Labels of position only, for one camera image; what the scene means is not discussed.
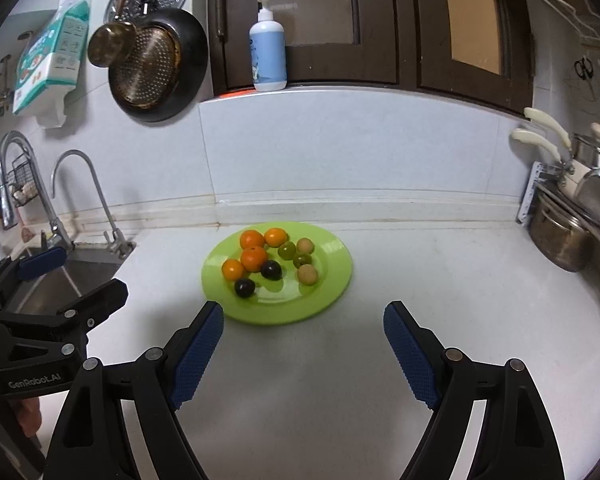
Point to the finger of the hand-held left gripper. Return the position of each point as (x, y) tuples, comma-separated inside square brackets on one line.
[(95, 305), (42, 262)]

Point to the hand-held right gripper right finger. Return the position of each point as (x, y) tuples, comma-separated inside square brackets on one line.
[(410, 355)]

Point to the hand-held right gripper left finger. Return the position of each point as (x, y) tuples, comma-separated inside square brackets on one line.
[(197, 360)]

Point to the small orange mandarin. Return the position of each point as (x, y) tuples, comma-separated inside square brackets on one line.
[(275, 236), (233, 269), (253, 259), (252, 238)]

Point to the green plastic plate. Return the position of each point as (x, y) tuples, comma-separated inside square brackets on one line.
[(290, 306)]

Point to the tan round longan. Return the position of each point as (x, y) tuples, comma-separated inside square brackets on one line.
[(305, 246), (307, 274)]

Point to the small green lime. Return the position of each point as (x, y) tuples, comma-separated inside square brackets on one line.
[(302, 260), (286, 249)]

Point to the person's left hand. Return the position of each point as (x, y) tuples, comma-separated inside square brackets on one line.
[(29, 417)]

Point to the steel sink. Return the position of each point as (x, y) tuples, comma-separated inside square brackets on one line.
[(85, 270)]

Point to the grey gooseneck faucet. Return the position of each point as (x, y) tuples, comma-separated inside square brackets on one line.
[(77, 157)]

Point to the tall steel pull-down faucet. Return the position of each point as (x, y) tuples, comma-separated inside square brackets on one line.
[(10, 147)]

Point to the large steel pot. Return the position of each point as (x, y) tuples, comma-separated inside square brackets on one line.
[(560, 240)]

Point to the white teal plastic package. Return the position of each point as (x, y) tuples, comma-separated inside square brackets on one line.
[(50, 60)]

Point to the metal ladle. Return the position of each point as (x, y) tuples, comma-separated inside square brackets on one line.
[(592, 195)]

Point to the black frying pan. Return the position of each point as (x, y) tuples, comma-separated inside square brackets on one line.
[(180, 60)]

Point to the white blue pump bottle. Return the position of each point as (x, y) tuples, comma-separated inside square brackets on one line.
[(268, 55)]

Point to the black scissors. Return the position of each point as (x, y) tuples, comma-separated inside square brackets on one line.
[(584, 69)]

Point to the dark wooden window frame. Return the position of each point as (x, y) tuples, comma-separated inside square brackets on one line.
[(405, 25)]

